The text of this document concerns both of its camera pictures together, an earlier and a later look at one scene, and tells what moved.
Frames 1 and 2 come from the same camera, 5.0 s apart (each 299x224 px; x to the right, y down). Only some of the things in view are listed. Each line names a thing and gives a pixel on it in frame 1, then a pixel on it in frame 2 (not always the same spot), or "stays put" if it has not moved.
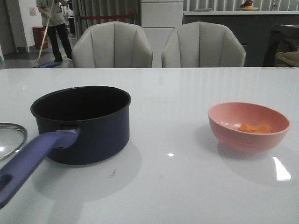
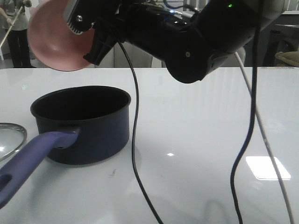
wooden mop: x=46 y=65 -> x=12 y=24
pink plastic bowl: x=225 y=119 -> x=52 y=40
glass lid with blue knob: x=13 y=136 stays put
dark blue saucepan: x=77 y=125 stays put
